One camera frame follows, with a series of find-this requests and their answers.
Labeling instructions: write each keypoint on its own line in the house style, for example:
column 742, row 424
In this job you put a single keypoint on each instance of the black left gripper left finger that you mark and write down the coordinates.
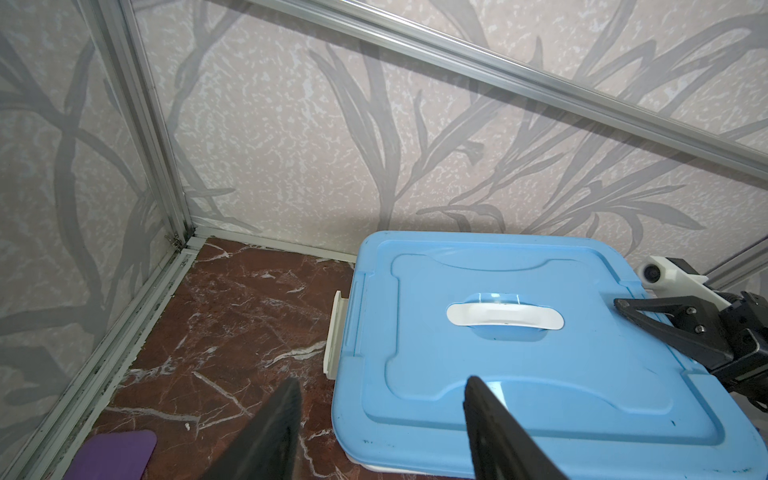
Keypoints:
column 266, row 447

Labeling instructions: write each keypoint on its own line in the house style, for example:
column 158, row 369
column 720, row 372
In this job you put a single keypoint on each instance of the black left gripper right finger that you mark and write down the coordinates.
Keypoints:
column 500, row 447

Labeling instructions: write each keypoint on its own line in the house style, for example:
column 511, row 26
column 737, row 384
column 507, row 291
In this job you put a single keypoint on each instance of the purple toy shovel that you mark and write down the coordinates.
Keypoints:
column 123, row 455

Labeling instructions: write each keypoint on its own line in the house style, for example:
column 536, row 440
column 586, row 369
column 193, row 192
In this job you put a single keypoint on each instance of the blue plastic bin lid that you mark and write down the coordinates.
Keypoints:
column 445, row 263

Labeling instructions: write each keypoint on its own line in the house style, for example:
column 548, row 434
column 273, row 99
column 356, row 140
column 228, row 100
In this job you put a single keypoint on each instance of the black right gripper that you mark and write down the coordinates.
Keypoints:
column 695, row 328

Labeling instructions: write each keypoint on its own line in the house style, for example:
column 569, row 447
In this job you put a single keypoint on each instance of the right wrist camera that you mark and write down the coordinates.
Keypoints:
column 674, row 277

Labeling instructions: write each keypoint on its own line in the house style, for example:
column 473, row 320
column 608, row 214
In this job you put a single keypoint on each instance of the white plastic storage bin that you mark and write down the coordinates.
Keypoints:
column 336, row 336

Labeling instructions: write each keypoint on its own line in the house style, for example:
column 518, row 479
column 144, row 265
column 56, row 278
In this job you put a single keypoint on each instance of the aluminium frame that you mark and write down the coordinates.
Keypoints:
column 282, row 128

